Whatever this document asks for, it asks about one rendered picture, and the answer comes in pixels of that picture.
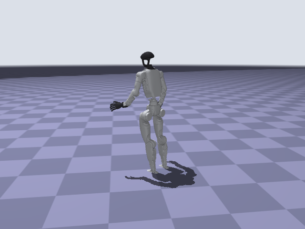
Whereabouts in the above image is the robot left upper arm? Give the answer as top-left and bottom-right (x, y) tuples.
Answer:
(133, 71), (146, 97)

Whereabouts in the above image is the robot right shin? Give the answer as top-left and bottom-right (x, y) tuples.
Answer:
(158, 136), (167, 167)

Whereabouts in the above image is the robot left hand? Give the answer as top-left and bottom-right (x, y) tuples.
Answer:
(110, 101), (128, 111)

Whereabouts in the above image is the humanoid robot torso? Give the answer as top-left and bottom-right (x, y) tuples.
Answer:
(142, 68), (162, 116)

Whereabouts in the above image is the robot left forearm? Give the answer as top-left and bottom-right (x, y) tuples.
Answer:
(123, 89), (135, 106)

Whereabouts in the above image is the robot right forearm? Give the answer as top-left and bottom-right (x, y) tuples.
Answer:
(158, 92), (166, 106)

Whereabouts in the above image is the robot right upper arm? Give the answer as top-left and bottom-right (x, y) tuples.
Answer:
(159, 71), (167, 93)

